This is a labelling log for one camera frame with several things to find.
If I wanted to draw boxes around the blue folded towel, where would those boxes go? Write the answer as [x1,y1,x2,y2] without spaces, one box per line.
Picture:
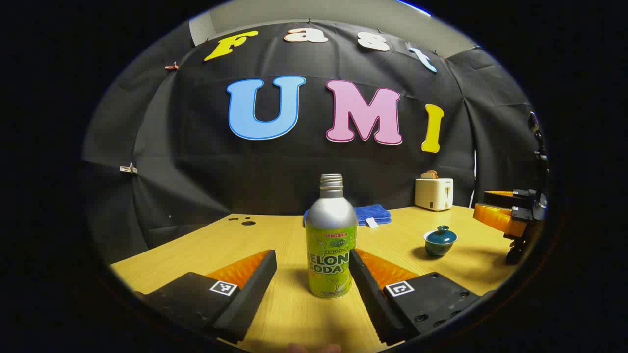
[303,204,392,227]

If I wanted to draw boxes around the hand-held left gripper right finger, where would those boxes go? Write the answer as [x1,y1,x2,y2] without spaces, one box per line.
[348,248,496,346]

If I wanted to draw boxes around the silver green water bottle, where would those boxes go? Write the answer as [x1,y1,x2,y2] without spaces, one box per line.
[305,173,359,300]

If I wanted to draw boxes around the teal teacup lid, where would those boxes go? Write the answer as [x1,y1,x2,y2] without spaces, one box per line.
[423,225,458,245]

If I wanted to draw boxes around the white toaster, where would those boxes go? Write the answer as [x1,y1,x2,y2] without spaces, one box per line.
[415,178,454,212]

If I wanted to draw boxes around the black backdrop cloth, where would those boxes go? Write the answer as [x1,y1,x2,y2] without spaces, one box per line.
[82,19,543,251]

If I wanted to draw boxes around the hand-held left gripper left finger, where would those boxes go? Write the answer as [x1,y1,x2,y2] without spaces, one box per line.
[132,249,278,345]

